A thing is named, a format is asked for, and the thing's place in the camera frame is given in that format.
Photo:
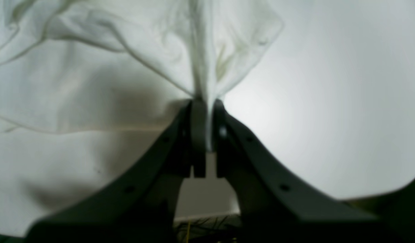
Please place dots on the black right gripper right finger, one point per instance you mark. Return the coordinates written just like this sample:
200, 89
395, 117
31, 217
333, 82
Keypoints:
277, 206

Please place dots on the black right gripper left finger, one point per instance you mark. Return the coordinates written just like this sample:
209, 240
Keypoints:
139, 206

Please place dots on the white printed T-shirt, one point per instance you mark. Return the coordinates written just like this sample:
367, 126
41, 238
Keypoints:
86, 86

